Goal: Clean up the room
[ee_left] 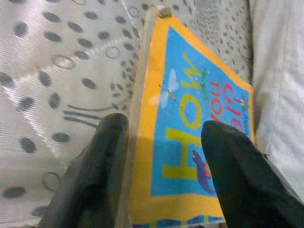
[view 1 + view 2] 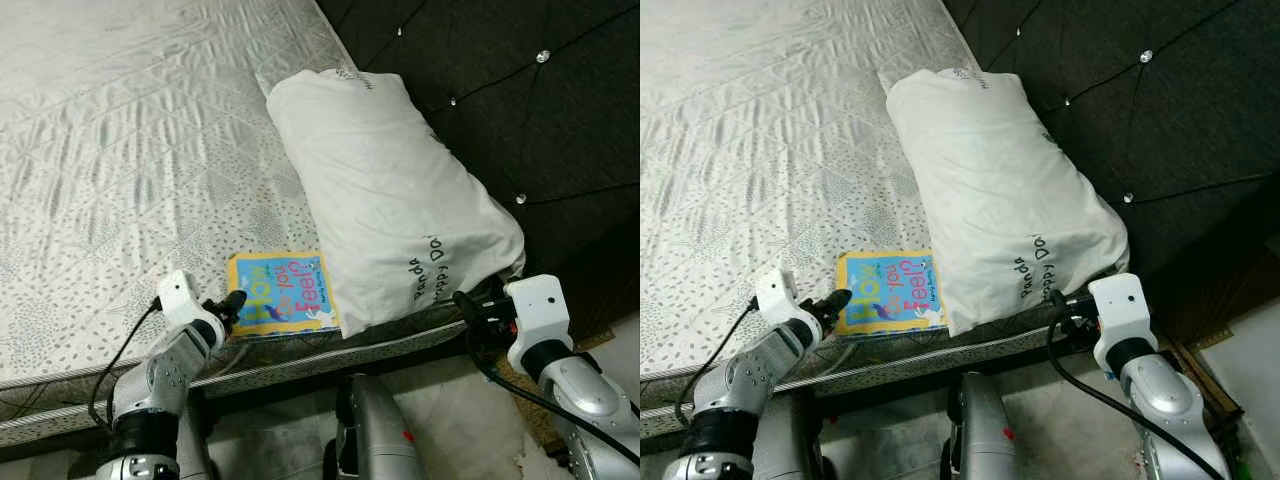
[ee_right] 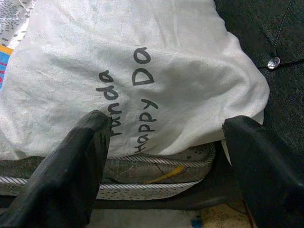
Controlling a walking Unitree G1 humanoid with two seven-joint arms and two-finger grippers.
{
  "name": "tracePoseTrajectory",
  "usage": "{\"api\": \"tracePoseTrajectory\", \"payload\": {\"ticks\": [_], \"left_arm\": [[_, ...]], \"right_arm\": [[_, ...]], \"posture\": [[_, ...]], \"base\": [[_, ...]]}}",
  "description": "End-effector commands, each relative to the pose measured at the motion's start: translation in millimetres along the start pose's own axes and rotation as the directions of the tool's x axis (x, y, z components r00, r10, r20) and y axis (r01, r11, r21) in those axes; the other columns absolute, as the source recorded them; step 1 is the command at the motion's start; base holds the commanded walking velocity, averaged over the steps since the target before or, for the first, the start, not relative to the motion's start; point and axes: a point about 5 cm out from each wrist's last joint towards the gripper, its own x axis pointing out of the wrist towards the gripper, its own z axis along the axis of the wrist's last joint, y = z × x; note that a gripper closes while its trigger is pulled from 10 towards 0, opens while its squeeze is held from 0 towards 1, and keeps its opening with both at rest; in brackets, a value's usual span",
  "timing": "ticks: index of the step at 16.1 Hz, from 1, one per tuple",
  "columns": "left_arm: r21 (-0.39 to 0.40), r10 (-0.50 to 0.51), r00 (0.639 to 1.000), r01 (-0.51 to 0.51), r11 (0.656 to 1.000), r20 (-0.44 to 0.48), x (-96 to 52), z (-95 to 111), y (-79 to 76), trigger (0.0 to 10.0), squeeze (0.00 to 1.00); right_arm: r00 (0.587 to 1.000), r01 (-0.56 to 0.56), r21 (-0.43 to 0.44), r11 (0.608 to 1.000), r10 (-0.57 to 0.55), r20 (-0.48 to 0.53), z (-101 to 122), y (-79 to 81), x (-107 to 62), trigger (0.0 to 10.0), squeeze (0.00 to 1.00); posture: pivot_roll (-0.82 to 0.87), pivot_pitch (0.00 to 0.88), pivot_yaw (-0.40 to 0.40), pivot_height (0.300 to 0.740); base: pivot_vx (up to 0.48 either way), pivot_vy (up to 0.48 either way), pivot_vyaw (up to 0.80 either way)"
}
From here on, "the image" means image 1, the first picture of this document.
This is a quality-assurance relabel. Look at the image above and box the white printed pillow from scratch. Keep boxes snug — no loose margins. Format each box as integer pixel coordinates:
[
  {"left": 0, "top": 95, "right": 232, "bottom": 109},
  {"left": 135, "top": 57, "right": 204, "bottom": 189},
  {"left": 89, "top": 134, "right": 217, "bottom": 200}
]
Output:
[{"left": 248, "top": 0, "right": 304, "bottom": 202}]

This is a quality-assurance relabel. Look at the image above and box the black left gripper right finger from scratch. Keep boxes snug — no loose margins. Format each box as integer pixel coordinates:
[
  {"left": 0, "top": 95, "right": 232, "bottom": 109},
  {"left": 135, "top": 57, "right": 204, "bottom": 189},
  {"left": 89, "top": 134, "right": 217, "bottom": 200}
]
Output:
[{"left": 200, "top": 120, "right": 304, "bottom": 228}]

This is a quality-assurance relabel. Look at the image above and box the white grey-speckled quilted mattress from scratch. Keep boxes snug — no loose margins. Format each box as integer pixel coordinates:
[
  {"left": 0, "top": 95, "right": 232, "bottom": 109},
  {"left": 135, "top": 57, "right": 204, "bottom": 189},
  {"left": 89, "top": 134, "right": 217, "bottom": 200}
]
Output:
[{"left": 0, "top": 0, "right": 255, "bottom": 228}]

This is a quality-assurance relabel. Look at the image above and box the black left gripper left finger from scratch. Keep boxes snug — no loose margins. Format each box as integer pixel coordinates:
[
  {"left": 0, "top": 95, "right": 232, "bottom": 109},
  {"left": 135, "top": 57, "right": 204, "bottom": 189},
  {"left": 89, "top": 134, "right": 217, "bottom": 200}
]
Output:
[{"left": 38, "top": 113, "right": 130, "bottom": 228}]

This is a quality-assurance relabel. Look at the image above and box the yellow and blue picture book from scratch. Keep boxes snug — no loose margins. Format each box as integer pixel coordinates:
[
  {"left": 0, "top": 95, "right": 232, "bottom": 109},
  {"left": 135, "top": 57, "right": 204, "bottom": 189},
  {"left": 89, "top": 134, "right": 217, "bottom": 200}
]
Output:
[{"left": 118, "top": 7, "right": 256, "bottom": 228}]

